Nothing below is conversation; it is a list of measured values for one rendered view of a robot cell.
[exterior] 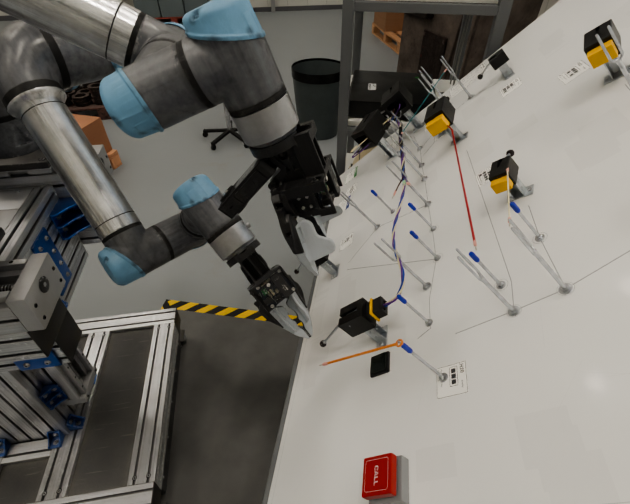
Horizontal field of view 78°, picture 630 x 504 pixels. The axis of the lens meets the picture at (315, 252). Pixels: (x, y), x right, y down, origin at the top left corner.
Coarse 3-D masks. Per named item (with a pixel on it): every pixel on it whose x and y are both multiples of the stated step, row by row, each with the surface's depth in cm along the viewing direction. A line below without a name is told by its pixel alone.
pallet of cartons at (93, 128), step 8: (80, 120) 301; (88, 120) 301; (96, 120) 302; (88, 128) 296; (96, 128) 303; (104, 128) 311; (88, 136) 297; (96, 136) 305; (104, 136) 313; (96, 144) 306; (104, 144) 314; (112, 152) 320; (112, 160) 321; (120, 160) 329
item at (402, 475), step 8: (400, 456) 53; (400, 464) 52; (408, 464) 53; (400, 472) 52; (408, 472) 52; (400, 480) 51; (408, 480) 52; (400, 488) 50; (408, 488) 51; (400, 496) 50; (408, 496) 50
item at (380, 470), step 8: (376, 456) 54; (384, 456) 53; (392, 456) 52; (368, 464) 54; (376, 464) 53; (384, 464) 52; (392, 464) 51; (368, 472) 53; (376, 472) 52; (384, 472) 51; (392, 472) 51; (368, 480) 52; (376, 480) 51; (384, 480) 51; (392, 480) 50; (368, 488) 52; (376, 488) 51; (384, 488) 50; (392, 488) 49; (368, 496) 51; (376, 496) 50; (384, 496) 50; (392, 496) 50
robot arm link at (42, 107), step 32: (32, 32) 65; (0, 64) 64; (32, 64) 65; (0, 96) 65; (32, 96) 65; (64, 96) 70; (32, 128) 66; (64, 128) 67; (64, 160) 67; (96, 160) 69; (96, 192) 68; (96, 224) 69; (128, 224) 70; (128, 256) 69; (160, 256) 72
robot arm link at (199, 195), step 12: (192, 180) 68; (204, 180) 69; (180, 192) 67; (192, 192) 67; (204, 192) 68; (216, 192) 69; (180, 204) 69; (192, 204) 67; (204, 204) 68; (216, 204) 68; (192, 216) 68; (204, 216) 68; (216, 216) 68; (192, 228) 72; (204, 228) 68; (216, 228) 68; (228, 228) 75
